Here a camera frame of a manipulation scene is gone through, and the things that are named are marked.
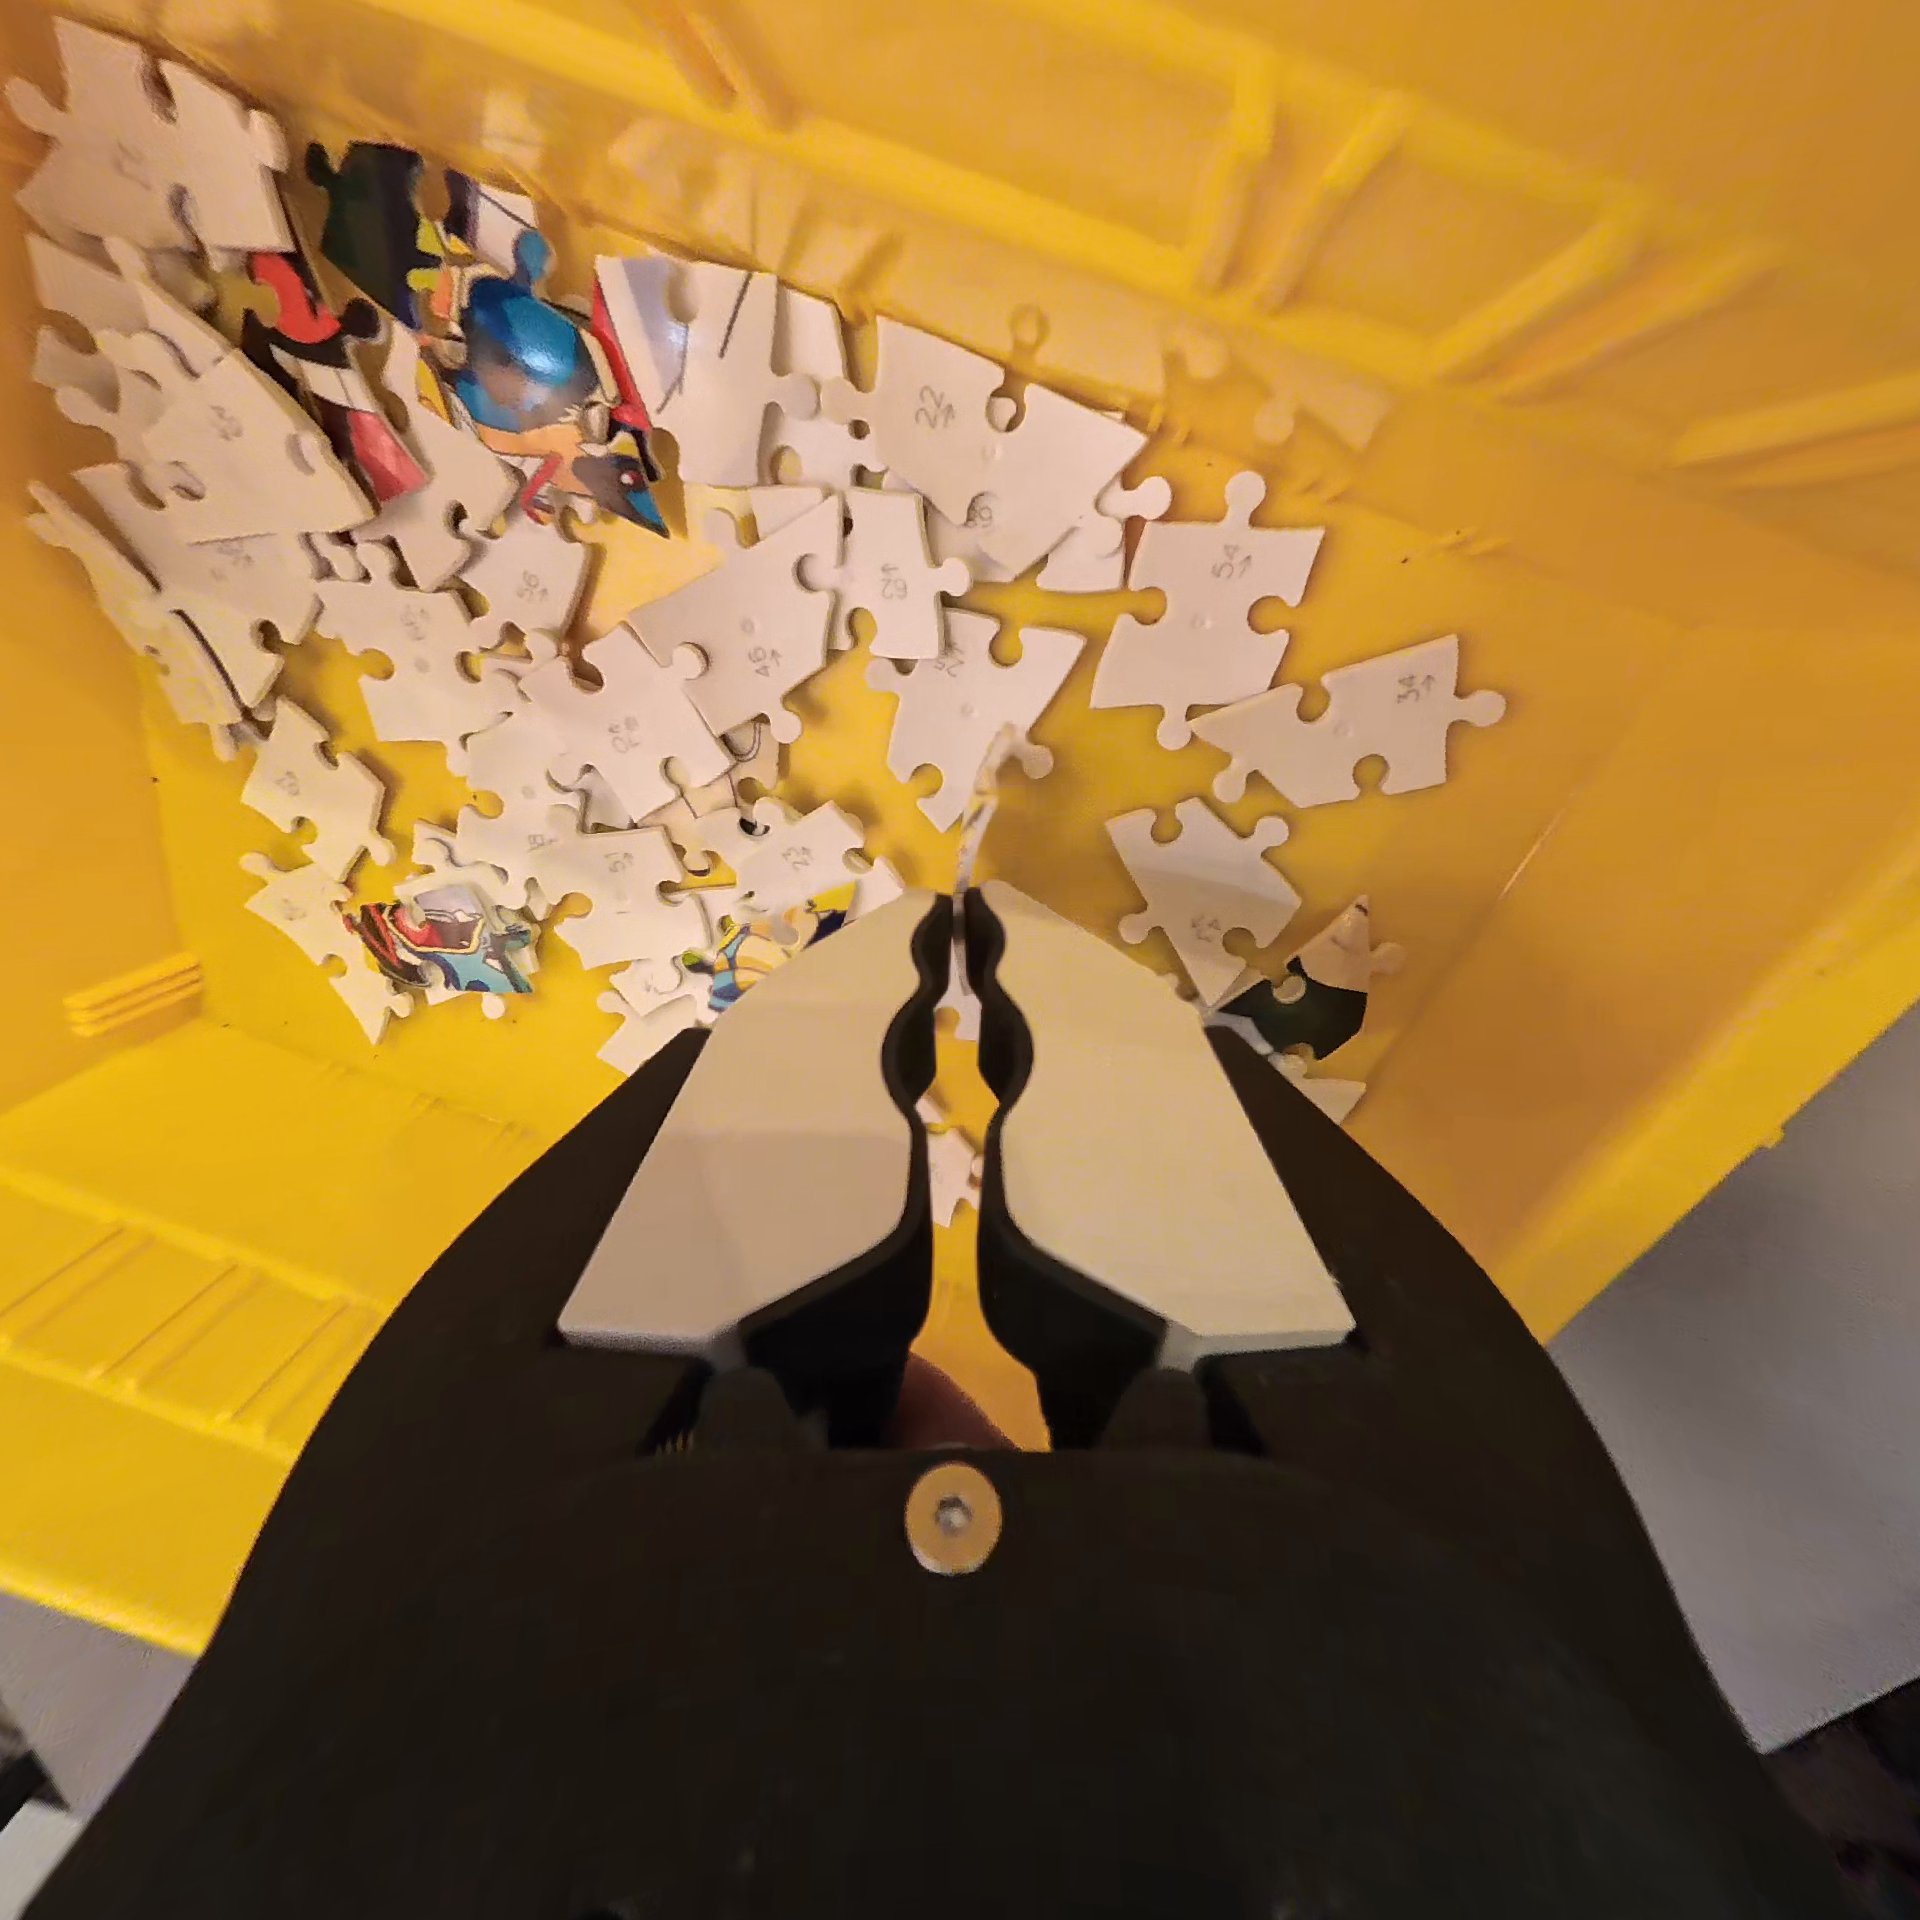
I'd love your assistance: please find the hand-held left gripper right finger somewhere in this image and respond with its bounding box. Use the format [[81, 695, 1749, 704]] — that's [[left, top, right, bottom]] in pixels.
[[960, 880, 1359, 1452]]

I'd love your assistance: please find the yellow plastic bin holding pieces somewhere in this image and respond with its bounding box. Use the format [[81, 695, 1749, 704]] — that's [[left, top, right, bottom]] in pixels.
[[0, 0, 1920, 1661]]

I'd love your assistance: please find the pile of puzzle pieces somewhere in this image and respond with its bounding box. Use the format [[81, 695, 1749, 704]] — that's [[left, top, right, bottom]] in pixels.
[[0, 12, 1511, 1198]]

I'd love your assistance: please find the white jigsaw piece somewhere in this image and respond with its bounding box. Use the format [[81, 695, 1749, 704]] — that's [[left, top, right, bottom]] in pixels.
[[939, 719, 1054, 1053]]

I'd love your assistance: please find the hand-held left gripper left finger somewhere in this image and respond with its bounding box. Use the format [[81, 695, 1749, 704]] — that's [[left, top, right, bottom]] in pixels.
[[554, 888, 958, 1452]]

